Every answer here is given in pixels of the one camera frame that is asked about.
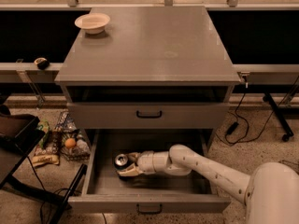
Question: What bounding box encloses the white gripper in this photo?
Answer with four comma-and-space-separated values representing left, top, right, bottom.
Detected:
117, 151, 155, 177

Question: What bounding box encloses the blue pepsi can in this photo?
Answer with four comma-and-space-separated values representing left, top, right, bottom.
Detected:
114, 154, 130, 179

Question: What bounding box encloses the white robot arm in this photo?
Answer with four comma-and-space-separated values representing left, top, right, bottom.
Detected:
114, 145, 299, 224

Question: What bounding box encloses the grey drawer cabinet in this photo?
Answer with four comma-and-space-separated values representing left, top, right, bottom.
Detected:
55, 7, 239, 143

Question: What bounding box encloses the orange fruit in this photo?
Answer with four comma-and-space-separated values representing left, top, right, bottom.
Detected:
64, 138, 77, 148

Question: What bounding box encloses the green chip bag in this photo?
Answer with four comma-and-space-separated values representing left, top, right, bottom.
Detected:
31, 120, 61, 167

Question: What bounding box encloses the black tape measure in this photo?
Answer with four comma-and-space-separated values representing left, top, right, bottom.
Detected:
34, 57, 50, 70

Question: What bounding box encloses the white bowl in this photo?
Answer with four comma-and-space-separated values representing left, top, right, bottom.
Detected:
75, 13, 110, 35

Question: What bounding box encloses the black wheeled stand leg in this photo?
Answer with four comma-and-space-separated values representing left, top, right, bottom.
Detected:
263, 92, 293, 142

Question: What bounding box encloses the grey metal rail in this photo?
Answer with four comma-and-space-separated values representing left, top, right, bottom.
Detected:
0, 63, 62, 83

